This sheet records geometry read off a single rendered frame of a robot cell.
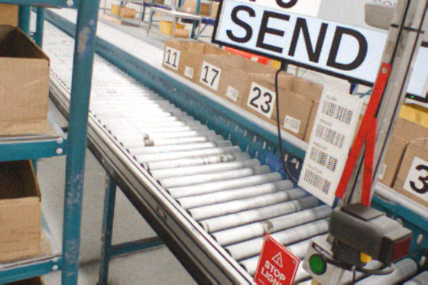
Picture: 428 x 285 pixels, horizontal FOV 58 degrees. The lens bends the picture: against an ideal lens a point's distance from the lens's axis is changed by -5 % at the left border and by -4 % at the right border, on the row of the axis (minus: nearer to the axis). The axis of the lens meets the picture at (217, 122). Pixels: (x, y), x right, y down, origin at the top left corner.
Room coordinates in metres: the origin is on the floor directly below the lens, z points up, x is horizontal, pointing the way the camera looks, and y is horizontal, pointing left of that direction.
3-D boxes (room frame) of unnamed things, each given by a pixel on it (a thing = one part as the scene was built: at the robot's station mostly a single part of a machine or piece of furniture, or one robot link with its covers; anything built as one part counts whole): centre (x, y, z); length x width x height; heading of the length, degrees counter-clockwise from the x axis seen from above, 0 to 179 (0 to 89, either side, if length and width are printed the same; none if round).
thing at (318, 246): (0.60, -0.23, 0.95); 0.07 x 0.03 x 0.07; 38
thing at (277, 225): (1.08, -0.24, 0.72); 0.52 x 0.05 x 0.05; 128
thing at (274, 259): (0.66, -0.19, 0.85); 0.16 x 0.01 x 0.13; 38
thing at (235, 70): (2.02, -0.08, 0.96); 0.39 x 0.29 x 0.17; 38
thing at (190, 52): (2.33, 0.16, 0.96); 0.39 x 0.29 x 0.17; 39
